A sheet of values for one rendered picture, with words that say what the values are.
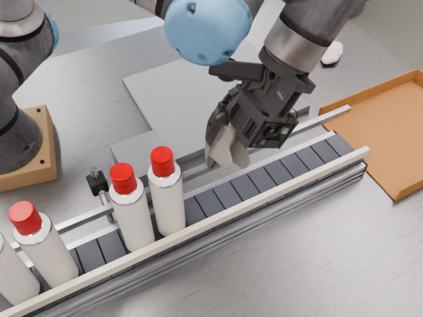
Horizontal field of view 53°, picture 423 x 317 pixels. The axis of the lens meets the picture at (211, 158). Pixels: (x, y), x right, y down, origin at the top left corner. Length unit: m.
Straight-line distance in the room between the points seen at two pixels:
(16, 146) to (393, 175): 0.77
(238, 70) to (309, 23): 0.13
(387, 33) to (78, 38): 2.07
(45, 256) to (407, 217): 0.66
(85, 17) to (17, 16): 2.14
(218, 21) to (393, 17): 2.72
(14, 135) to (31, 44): 0.18
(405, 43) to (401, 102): 1.75
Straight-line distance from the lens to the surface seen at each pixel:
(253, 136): 0.56
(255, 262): 0.80
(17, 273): 0.69
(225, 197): 0.81
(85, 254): 0.78
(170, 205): 0.68
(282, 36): 0.54
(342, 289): 0.81
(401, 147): 1.03
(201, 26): 0.41
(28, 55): 0.89
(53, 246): 0.65
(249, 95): 0.58
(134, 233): 0.70
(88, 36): 1.30
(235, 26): 0.41
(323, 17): 0.53
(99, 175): 0.75
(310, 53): 0.55
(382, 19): 3.05
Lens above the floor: 1.55
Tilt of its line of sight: 51 degrees down
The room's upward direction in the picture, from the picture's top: straight up
